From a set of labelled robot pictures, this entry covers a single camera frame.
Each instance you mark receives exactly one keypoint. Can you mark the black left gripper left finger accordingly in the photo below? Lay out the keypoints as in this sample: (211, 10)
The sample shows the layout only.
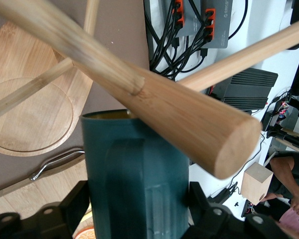
(40, 224)

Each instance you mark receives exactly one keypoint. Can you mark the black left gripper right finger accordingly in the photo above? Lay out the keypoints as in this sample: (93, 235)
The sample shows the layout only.
(221, 224)

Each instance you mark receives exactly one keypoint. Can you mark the dark teal ribbed cup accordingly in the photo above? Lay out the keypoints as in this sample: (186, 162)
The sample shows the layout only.
(129, 174)

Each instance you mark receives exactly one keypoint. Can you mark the person forearm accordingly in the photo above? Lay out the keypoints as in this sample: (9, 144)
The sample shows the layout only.
(286, 171)

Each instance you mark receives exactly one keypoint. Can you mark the bamboo cutting board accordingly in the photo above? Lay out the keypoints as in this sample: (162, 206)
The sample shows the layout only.
(40, 194)

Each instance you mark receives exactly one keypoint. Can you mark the toy orange slice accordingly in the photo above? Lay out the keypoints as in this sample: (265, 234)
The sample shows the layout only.
(86, 232)

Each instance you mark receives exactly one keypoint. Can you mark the small wooden block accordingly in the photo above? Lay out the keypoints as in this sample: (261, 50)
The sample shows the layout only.
(256, 181)

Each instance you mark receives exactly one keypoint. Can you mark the pink cloth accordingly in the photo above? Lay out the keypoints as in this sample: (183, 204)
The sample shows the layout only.
(294, 224)

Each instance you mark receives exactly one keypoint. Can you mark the wooden mug tree stand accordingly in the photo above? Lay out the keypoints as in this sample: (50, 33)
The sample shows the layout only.
(177, 117)

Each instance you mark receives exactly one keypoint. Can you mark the black finned computer box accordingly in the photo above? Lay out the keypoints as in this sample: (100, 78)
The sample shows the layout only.
(249, 87)

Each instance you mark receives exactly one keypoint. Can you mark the grey usb hub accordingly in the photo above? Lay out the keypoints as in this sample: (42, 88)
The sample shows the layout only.
(182, 17)
(219, 22)

